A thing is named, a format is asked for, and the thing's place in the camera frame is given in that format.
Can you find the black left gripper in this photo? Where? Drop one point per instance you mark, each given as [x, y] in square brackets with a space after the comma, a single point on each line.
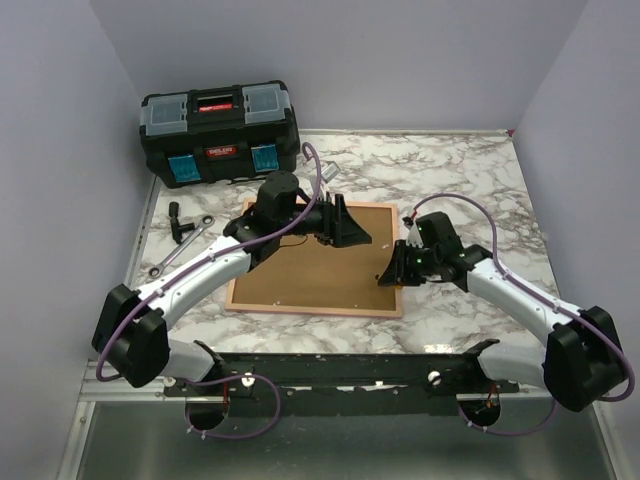
[339, 228]

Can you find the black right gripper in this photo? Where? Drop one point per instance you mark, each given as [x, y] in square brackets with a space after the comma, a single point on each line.
[397, 271]

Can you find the pink picture frame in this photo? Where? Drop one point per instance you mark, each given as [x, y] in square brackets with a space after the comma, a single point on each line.
[304, 277]

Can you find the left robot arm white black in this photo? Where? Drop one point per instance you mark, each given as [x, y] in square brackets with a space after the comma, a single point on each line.
[132, 334]

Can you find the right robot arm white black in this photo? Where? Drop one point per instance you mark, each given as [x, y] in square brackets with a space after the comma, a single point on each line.
[577, 360]

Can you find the silver ratchet wrench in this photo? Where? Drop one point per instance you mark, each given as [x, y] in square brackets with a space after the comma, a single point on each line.
[204, 223]

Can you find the black plastic toolbox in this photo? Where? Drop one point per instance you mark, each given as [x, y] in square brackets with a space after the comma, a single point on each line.
[203, 136]

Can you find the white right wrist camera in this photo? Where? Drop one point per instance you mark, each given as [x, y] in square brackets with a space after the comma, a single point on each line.
[414, 238]

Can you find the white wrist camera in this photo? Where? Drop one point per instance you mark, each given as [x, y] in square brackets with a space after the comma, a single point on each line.
[329, 171]
[414, 238]

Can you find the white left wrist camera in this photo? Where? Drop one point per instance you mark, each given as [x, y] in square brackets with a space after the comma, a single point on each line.
[329, 171]

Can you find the black mounting base plate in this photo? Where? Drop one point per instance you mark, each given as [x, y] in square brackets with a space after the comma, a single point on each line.
[343, 384]

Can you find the black T-handle tool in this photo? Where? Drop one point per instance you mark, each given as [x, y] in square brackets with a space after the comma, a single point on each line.
[177, 228]

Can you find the aluminium rail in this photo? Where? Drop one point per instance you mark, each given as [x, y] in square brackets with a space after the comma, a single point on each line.
[119, 390]

